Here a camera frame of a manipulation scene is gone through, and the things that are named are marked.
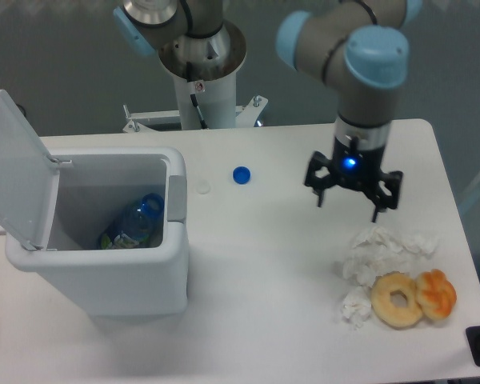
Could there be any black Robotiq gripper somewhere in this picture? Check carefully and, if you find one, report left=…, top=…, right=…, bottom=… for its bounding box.
left=304, top=138, right=403, bottom=223

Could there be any white plastic trash can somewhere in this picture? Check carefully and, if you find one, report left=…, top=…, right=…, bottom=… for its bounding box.
left=5, top=146, right=189, bottom=316

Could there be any white hinged trash can lid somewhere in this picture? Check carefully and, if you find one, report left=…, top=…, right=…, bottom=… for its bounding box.
left=0, top=90, right=78, bottom=255

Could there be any blue bottle cap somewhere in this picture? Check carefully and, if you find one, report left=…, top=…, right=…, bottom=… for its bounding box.
left=232, top=166, right=251, bottom=185

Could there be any white bottle cap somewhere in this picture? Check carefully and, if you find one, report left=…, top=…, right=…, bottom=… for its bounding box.
left=195, top=179, right=211, bottom=195

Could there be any large crumpled white tissue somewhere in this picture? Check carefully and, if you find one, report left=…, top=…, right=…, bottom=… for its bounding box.
left=341, top=225, right=439, bottom=287

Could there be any small crumpled white tissue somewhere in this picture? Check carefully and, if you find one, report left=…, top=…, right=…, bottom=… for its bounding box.
left=341, top=286, right=372, bottom=330

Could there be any orange glazed twisted bun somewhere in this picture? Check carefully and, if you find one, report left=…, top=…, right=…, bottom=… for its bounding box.
left=415, top=269, right=457, bottom=321

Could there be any blue plastic bottle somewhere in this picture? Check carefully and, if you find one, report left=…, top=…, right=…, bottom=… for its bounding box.
left=97, top=193, right=165, bottom=250

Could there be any white metal base frame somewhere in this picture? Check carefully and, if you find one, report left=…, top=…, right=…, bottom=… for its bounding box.
left=122, top=95, right=269, bottom=133

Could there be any plain ring doughnut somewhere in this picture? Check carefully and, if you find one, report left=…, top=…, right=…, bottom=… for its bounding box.
left=370, top=272, right=423, bottom=329

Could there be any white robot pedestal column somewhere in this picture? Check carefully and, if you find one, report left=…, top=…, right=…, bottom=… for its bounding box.
left=158, top=20, right=246, bottom=130

